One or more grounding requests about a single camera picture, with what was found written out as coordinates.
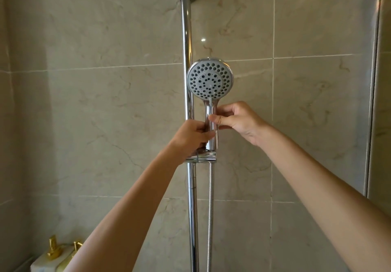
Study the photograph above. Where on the metal shower door frame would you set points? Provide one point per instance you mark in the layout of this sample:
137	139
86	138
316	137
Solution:
373	97

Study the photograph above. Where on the chrome shower slide rail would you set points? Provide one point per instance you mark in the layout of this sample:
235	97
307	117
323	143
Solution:
186	36

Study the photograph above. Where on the person's left hand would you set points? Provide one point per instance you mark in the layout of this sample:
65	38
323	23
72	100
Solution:
188	136

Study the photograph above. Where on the white bathtub ledge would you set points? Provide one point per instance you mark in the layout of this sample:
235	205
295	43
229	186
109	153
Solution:
45	264

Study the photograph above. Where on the person's left forearm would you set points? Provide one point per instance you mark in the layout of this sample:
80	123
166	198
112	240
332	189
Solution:
128	217

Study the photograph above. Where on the person's right thumb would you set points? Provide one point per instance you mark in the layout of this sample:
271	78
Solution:
222	120

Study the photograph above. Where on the person's right forearm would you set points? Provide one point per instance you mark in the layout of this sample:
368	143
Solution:
323	195

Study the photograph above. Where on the chrome handheld shower head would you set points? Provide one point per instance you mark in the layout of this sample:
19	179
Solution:
210	78

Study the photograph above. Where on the chrome shower head holder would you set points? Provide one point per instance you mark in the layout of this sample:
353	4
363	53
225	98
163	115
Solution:
208	156

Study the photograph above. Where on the person's left thumb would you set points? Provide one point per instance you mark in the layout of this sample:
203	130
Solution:
207	135

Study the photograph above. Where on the person's right hand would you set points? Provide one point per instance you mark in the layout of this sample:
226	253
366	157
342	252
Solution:
244	122

